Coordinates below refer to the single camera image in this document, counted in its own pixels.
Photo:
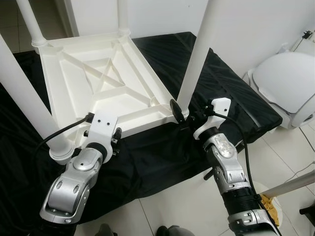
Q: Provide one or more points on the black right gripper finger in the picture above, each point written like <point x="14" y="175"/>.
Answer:
<point x="176" y="111"/>

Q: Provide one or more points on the white plastic table top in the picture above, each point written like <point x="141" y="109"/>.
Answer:
<point x="98" y="83"/>

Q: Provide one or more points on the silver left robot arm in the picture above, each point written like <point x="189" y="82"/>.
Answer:
<point x="74" y="187"/>

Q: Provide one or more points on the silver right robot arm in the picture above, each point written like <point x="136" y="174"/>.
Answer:
<point x="226" y="162"/>

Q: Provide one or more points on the black tablecloth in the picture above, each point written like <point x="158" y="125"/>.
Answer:
<point x="236" y="98"/>

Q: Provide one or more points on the grey left robot foot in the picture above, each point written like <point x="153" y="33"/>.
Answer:
<point x="106" y="230"/>

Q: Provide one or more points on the grey robot foot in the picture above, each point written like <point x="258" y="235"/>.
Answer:
<point x="106" y="230"/>
<point x="170" y="231"/>

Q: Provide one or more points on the white round appliance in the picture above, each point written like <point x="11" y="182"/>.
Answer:
<point x="285" y="88"/>

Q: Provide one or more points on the grey right robot foot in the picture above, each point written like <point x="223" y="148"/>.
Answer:
<point x="170" y="231"/>

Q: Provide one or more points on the yellow cloth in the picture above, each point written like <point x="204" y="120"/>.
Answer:
<point x="269" y="209"/>

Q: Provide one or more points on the black stand base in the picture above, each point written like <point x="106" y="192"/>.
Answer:
<point x="308" y="209"/>

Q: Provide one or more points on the black power plug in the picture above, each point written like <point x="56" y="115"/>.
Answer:
<point x="307" y="35"/>

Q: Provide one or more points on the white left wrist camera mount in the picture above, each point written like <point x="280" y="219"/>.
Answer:
<point x="103" y="125"/>

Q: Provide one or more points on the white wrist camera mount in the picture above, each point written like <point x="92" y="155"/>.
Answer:
<point x="103" y="125"/>
<point x="216" y="110"/>

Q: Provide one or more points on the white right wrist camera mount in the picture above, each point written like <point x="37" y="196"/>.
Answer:
<point x="216" y="110"/>

